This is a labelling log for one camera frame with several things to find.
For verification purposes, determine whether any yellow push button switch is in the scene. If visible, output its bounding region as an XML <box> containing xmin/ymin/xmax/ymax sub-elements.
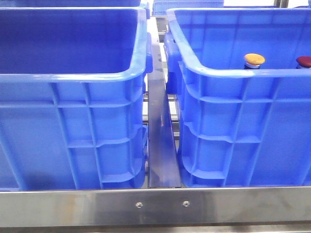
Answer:
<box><xmin>244</xmin><ymin>53</ymin><xmax>266</xmax><ymax>69</ymax></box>

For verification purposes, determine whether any red push button switch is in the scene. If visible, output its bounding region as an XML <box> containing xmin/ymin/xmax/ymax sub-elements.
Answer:
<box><xmin>296</xmin><ymin>56</ymin><xmax>311</xmax><ymax>69</ymax></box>

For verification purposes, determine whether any dark metal divider bar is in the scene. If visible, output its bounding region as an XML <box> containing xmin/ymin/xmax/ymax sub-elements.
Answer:
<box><xmin>148</xmin><ymin>32</ymin><xmax>181</xmax><ymax>188</ymax></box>

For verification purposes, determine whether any blue plastic crate right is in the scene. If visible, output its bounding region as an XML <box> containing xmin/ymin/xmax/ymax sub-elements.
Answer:
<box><xmin>167</xmin><ymin>8</ymin><xmax>311</xmax><ymax>187</ymax></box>

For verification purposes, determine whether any blue plastic crate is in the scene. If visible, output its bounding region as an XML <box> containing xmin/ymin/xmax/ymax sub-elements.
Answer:
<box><xmin>167</xmin><ymin>8</ymin><xmax>311</xmax><ymax>187</ymax></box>
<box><xmin>0</xmin><ymin>7</ymin><xmax>153</xmax><ymax>191</ymax></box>

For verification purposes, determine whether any blue plastic crate left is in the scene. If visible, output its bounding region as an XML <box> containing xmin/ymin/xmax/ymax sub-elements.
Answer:
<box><xmin>0</xmin><ymin>7</ymin><xmax>153</xmax><ymax>191</ymax></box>

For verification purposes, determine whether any blue crate rear right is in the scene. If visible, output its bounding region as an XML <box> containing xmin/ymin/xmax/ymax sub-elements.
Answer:
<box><xmin>152</xmin><ymin>0</ymin><xmax>224</xmax><ymax>16</ymax></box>

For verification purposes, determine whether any blue crate rear left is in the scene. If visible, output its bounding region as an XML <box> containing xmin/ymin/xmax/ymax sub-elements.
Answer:
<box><xmin>0</xmin><ymin>0</ymin><xmax>150</xmax><ymax>19</ymax></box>

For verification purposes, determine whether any stainless steel front rail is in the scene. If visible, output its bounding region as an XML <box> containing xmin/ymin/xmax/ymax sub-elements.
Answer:
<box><xmin>0</xmin><ymin>186</ymin><xmax>311</xmax><ymax>228</ymax></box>

